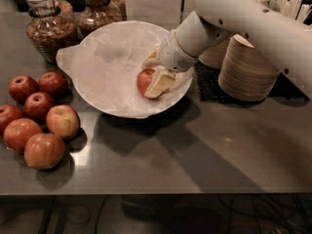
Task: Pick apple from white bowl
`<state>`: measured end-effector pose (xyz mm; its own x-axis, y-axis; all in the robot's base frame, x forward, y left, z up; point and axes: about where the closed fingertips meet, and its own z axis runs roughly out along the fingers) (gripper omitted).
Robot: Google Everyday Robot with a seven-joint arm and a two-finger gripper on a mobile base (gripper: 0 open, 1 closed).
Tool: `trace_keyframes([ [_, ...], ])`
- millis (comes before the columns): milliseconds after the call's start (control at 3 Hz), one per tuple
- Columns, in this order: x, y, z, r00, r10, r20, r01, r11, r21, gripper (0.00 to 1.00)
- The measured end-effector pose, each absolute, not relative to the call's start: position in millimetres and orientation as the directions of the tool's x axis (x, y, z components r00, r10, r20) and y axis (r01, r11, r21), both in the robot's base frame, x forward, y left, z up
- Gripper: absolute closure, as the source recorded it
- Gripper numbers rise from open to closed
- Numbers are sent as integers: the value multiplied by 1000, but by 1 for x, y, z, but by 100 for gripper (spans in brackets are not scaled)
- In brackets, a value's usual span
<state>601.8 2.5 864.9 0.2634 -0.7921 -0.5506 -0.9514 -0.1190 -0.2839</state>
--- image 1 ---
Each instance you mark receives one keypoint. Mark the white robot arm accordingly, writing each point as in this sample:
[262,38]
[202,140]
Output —
[285,42]

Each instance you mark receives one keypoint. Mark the black rubber mat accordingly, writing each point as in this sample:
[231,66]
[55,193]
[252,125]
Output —
[209,89]

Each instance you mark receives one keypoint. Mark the bundle of white plastic cutlery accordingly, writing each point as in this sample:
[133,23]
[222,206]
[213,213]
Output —
[293,9]

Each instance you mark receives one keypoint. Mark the dark red apple back left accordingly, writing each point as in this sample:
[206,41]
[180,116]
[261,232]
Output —
[21,87]

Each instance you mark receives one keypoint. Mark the glass jar of granola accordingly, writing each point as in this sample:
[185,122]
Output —
[51,29]
[97,13]

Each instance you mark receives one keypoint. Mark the white paper liner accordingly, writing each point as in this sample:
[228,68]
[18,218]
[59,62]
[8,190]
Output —
[104,72]

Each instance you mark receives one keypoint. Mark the yellow red apple right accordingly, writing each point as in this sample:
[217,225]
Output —
[63,120]

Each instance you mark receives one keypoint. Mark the dark red apple back right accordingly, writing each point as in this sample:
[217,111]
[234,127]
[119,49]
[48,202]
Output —
[54,84]

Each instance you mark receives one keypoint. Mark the stack of paper bowls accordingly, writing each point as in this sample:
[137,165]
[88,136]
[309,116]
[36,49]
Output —
[246,74]
[214,56]

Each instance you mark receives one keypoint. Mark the dark red apple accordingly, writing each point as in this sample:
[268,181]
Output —
[54,84]
[21,87]
[37,106]

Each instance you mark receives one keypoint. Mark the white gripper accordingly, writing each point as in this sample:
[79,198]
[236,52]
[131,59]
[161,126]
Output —
[171,54]

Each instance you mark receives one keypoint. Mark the white box behind bowl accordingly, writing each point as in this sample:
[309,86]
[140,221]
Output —
[165,13]

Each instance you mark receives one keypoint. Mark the left stack of paper bowls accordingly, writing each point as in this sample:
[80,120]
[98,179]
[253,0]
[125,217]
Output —
[214,56]

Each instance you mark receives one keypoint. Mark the right stack of paper bowls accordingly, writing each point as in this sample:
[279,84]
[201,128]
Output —
[246,74]

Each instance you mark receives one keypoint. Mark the dark red apple middle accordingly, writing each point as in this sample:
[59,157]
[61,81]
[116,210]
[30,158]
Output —
[37,106]

